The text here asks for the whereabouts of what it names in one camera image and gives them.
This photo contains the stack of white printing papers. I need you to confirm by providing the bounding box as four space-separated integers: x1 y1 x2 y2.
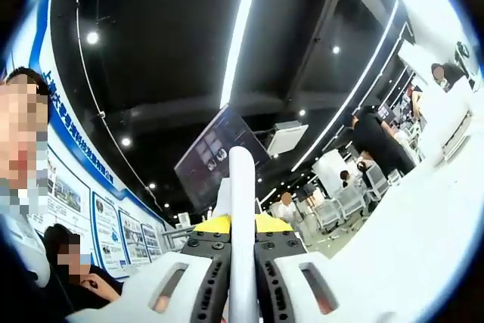
213 144 262 323

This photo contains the hanging dark display screen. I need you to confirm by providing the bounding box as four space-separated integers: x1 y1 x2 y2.
174 104 271 213

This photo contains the ceiling air conditioner unit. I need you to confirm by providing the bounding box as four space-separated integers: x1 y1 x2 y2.
266 120 309 157

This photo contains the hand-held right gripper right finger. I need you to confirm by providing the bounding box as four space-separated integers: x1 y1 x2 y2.
253 213 423 323

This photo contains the white printer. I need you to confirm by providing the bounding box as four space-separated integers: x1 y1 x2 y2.
414 73 479 167

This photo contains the blue and white wall poster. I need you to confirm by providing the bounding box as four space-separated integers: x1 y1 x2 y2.
0 0 169 282

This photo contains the white chest-worn device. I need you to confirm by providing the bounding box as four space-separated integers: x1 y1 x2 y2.
0 211 52 289

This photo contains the long ceiling light strip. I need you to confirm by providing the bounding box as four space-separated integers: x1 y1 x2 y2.
219 0 265 110

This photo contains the person's black clothing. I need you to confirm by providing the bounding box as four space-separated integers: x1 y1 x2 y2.
0 250 76 323

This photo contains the group of white office chairs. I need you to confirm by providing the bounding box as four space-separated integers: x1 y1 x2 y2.
313 166 402 235

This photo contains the metal shelf rack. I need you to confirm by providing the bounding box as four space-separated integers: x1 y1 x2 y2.
161 224 197 254

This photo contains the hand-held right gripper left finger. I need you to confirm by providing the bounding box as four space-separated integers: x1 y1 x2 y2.
64 214 233 323

